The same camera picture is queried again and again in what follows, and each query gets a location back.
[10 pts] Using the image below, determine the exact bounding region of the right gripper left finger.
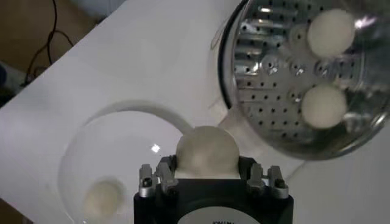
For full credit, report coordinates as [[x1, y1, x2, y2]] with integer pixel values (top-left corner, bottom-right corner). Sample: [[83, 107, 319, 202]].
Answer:
[[138, 155, 180, 198]]

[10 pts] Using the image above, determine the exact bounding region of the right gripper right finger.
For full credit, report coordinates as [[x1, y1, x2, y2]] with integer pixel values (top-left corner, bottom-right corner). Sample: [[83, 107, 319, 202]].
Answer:
[[238, 155, 289, 200]]

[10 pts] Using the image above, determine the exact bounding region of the white steamed baozi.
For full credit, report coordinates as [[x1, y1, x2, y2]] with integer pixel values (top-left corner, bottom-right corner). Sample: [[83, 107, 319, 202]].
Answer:
[[175, 125, 241, 180], [306, 8, 356, 58], [300, 84, 348, 130], [82, 179, 126, 220]]

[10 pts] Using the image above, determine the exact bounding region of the perforated steel steamer basket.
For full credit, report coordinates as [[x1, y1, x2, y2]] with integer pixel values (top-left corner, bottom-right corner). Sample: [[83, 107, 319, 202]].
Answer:
[[218, 0, 390, 161]]

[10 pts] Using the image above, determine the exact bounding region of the white round plate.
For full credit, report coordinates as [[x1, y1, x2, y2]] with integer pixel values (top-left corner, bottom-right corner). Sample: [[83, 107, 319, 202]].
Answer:
[[57, 100, 241, 224]]

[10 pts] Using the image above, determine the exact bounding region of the black floor cable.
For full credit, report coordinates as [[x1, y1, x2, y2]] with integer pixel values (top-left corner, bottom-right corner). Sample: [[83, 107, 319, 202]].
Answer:
[[23, 0, 76, 88]]

